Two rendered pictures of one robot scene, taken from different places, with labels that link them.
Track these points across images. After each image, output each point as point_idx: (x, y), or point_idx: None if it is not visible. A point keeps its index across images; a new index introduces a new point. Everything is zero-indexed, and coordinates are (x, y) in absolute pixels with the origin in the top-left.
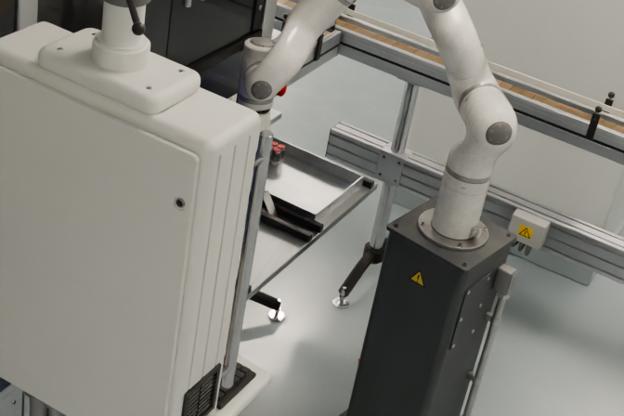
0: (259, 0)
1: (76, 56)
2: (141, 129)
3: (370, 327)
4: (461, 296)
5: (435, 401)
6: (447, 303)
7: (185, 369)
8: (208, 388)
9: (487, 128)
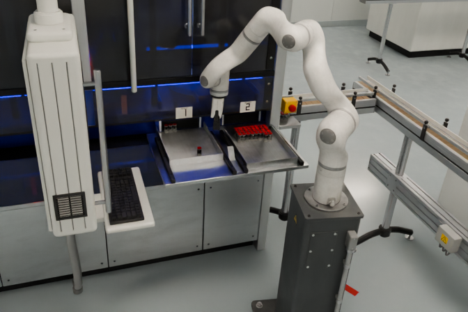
0: (269, 53)
1: None
2: (26, 48)
3: (284, 243)
4: (308, 235)
5: (301, 299)
6: (301, 237)
7: (48, 181)
8: (78, 203)
9: (320, 131)
